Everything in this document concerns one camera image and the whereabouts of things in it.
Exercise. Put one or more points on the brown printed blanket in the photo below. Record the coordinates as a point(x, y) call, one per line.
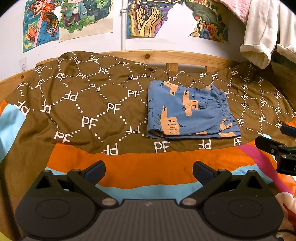
point(92, 99)

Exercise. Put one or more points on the blue cartoon wall poster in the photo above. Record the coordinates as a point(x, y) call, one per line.
point(39, 27)

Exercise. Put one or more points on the white garment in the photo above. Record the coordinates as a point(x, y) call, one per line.
point(261, 32)

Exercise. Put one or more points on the wooden bed frame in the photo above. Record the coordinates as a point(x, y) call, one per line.
point(138, 55)

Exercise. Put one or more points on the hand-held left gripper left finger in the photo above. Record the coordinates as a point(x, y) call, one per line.
point(96, 171)

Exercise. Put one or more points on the green cartoon wall poster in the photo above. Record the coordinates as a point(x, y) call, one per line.
point(85, 18)

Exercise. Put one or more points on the pink quilted cloth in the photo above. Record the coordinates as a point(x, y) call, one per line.
point(235, 10)

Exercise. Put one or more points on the white wall pipe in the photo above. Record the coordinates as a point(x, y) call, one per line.
point(123, 25)

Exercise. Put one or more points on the wavy striped wall poster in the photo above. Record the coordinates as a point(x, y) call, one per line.
point(148, 20)

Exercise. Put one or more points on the blue printed pants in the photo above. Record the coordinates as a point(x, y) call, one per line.
point(194, 111)

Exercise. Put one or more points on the torn floral wall poster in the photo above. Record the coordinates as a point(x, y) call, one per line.
point(210, 25)

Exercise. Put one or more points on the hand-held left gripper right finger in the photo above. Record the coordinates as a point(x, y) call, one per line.
point(203, 172)

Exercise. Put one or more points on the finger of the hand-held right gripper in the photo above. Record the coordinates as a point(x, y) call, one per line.
point(289, 130)
point(270, 144)

